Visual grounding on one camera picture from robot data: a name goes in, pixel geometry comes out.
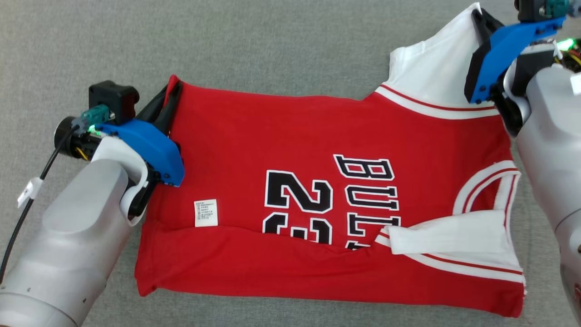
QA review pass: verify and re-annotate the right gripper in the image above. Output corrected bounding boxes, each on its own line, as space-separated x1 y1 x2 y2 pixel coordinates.
465 8 560 138

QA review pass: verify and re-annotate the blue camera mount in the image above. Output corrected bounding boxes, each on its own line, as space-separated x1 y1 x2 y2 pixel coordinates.
469 15 566 104
94 119 186 188

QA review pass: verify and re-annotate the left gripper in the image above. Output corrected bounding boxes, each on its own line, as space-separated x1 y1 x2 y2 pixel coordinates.
92 81 183 228

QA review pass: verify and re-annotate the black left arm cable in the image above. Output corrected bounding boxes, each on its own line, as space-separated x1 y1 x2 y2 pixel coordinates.
0 123 79 284

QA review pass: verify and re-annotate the white cable tag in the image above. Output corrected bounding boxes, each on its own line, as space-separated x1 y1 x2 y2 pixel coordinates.
17 178 44 209

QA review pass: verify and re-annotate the red white basketball jersey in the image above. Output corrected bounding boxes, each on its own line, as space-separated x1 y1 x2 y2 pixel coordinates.
134 2 528 318

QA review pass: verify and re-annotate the blue right camera mount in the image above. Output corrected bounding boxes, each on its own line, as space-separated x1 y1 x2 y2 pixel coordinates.
469 15 566 104

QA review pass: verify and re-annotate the blue left camera mount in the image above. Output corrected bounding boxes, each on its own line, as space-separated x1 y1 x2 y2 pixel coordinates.
94 119 186 188

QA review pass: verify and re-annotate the green camera connector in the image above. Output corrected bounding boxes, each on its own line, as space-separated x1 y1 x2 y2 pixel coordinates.
80 105 112 129

